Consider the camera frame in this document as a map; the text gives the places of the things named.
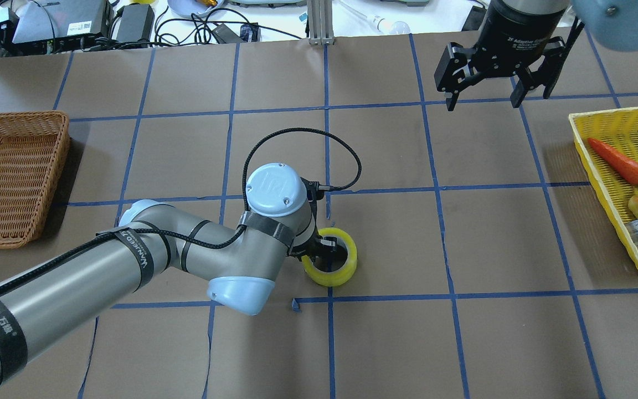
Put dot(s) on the black power adapter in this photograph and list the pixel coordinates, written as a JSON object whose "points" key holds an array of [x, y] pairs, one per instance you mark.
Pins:
{"points": [[135, 23]]}

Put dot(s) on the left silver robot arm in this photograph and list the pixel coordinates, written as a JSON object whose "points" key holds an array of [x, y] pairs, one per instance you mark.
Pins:
{"points": [[43, 304]]}

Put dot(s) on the brown wicker basket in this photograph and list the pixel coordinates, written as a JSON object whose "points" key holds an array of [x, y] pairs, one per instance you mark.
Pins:
{"points": [[34, 147]]}

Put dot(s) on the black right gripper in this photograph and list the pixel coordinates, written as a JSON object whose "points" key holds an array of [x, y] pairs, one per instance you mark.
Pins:
{"points": [[518, 30]]}

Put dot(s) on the blue plate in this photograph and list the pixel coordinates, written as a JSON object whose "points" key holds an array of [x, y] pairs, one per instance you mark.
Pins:
{"points": [[186, 9]]}

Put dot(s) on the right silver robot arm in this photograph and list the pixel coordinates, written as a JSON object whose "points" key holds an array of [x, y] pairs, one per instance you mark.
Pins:
{"points": [[614, 24]]}

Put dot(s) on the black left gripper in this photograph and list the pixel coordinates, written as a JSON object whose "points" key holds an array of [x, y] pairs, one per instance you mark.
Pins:
{"points": [[325, 246]]}

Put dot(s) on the yellow plastic basket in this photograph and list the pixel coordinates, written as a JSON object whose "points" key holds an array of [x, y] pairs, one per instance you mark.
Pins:
{"points": [[619, 129]]}

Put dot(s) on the black computer box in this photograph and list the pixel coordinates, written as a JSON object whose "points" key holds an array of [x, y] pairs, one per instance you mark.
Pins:
{"points": [[49, 27]]}

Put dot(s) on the toy carrot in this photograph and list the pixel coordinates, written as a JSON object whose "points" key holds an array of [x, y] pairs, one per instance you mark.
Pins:
{"points": [[623, 165]]}

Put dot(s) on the aluminium frame post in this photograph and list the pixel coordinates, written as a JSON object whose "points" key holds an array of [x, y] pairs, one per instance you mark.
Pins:
{"points": [[320, 22]]}

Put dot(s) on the brass cylinder tool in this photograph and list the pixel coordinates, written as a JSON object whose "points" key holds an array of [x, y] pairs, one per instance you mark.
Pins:
{"points": [[208, 3]]}

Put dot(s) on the yellow tape roll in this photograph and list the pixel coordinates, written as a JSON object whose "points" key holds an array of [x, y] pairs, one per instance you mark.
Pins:
{"points": [[348, 259]]}

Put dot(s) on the white light bulb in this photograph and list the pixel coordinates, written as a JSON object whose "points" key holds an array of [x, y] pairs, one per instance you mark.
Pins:
{"points": [[388, 26]]}

